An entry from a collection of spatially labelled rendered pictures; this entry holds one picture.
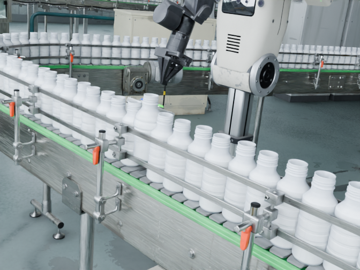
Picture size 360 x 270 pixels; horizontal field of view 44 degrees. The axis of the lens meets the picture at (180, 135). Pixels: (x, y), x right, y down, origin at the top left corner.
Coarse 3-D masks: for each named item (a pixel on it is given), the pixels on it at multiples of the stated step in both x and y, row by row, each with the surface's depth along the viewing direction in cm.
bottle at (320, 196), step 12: (312, 180) 77; (324, 180) 75; (312, 192) 77; (324, 192) 75; (312, 204) 76; (324, 204) 75; (336, 204) 76; (300, 216) 78; (312, 216) 76; (300, 228) 78; (312, 228) 76; (324, 228) 76; (312, 240) 77; (324, 240) 77; (300, 252) 79; (312, 264) 78
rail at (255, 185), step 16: (16, 80) 149; (96, 112) 118; (128, 128) 109; (160, 144) 101; (192, 160) 94; (240, 176) 86; (304, 208) 76; (336, 224) 72; (352, 224) 71; (288, 240) 80; (320, 256) 75
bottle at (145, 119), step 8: (144, 96) 106; (152, 96) 105; (144, 104) 106; (152, 104) 106; (144, 112) 106; (152, 112) 106; (136, 120) 107; (144, 120) 105; (152, 120) 105; (136, 128) 107; (144, 128) 106; (152, 128) 106; (136, 136) 108; (136, 144) 108; (144, 144) 107; (136, 152) 109; (144, 152) 108; (144, 160) 108
